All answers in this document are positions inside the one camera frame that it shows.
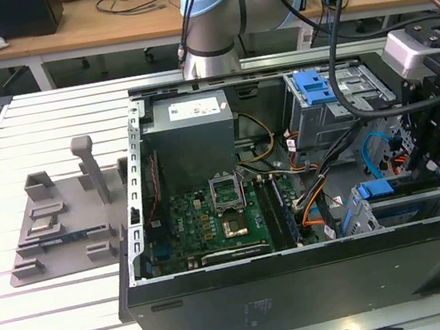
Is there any hard disk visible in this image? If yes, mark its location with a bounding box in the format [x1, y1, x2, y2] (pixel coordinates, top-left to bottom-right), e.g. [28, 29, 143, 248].
[342, 169, 440, 236]

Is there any grey metal drive cage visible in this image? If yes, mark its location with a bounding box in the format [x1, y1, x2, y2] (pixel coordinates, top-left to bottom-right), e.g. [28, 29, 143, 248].
[279, 56, 404, 155]

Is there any blue plastic latch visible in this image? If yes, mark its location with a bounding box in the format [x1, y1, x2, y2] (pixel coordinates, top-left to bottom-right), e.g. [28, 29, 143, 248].
[290, 65, 341, 109]

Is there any installed RAM stick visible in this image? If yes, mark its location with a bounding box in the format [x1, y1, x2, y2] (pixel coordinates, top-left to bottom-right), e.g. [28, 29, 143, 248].
[268, 173, 304, 247]

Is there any black RAM slot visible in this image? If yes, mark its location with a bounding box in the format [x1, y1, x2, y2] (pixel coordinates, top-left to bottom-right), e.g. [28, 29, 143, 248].
[251, 176, 285, 251]

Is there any locking lever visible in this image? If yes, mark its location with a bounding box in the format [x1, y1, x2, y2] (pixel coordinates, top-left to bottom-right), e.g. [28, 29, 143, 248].
[235, 166, 249, 209]

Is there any metal socket cover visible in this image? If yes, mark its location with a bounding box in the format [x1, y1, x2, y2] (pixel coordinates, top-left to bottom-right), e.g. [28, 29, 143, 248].
[207, 168, 249, 217]

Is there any black PC case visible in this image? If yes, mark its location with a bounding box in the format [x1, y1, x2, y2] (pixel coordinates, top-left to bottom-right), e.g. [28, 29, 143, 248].
[84, 38, 440, 330]

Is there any CPU socket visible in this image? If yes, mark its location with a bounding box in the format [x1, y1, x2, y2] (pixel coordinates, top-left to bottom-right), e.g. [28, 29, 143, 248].
[219, 214, 251, 242]

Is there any black graphics card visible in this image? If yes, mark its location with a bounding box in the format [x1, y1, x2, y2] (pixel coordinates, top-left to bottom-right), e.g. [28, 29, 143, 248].
[198, 240, 274, 267]

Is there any grey power supply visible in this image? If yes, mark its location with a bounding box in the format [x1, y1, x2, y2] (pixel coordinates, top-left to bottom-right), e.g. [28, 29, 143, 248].
[136, 88, 249, 198]

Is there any green motherboard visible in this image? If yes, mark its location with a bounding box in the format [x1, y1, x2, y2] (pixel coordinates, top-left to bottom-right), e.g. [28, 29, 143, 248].
[139, 172, 306, 277]

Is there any grey parts rack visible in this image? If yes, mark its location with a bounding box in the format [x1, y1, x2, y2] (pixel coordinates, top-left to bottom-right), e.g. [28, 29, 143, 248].
[0, 128, 147, 290]

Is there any wooden desk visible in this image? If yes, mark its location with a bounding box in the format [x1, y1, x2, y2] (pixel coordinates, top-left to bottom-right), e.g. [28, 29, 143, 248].
[0, 0, 440, 98]

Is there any RAM stick on rack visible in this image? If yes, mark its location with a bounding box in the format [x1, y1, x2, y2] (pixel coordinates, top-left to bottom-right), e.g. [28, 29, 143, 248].
[37, 230, 90, 248]

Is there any silver CPU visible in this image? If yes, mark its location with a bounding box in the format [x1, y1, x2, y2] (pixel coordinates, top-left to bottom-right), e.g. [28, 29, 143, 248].
[30, 217, 58, 233]

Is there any orange wire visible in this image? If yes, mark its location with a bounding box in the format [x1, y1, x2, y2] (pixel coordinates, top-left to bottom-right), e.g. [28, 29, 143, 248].
[384, 146, 411, 178]
[297, 188, 330, 228]

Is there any blue wire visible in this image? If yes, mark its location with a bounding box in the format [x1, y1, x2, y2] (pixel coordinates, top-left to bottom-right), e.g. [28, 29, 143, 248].
[358, 129, 399, 183]

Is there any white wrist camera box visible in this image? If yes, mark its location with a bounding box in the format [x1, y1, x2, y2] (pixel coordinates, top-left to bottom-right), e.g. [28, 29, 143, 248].
[376, 22, 440, 84]

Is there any thick black camera cable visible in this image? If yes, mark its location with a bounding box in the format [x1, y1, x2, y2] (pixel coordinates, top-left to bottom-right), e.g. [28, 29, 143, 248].
[317, 0, 409, 125]

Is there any black cable bundle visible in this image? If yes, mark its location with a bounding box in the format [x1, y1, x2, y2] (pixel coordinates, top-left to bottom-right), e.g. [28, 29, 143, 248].
[280, 116, 380, 211]

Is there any grey wire bundle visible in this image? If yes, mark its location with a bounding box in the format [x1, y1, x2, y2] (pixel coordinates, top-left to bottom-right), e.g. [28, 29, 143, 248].
[237, 153, 319, 184]

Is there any yellow wire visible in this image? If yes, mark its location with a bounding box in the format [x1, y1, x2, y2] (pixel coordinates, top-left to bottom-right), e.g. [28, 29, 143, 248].
[231, 108, 279, 167]

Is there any thin arm base cable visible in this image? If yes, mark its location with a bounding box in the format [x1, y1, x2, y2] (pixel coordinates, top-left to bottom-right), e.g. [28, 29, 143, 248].
[167, 0, 218, 67]

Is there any red black twisted wire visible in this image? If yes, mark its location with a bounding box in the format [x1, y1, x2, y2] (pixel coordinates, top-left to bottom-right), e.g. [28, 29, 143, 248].
[136, 149, 170, 223]

